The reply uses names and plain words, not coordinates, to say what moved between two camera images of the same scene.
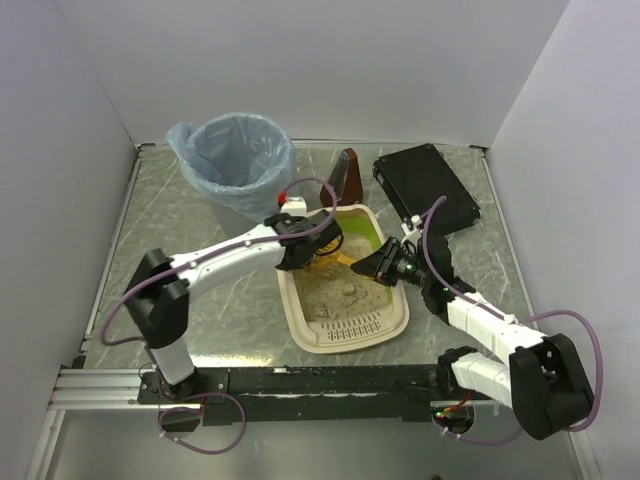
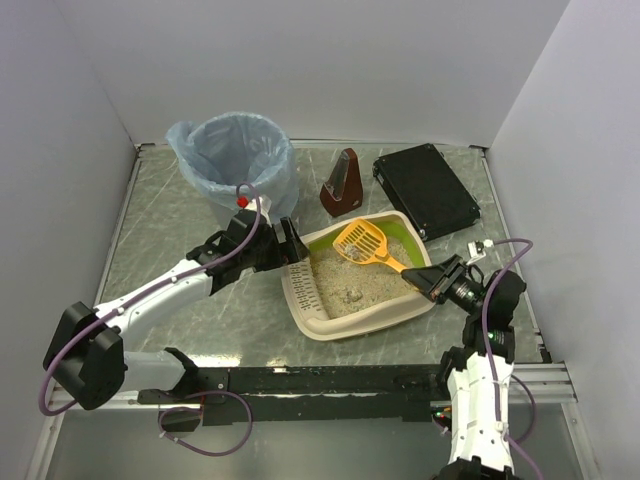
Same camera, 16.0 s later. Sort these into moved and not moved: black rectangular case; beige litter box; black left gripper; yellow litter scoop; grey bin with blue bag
Moved: beige litter box; black left gripper; yellow litter scoop
Not moved: grey bin with blue bag; black rectangular case
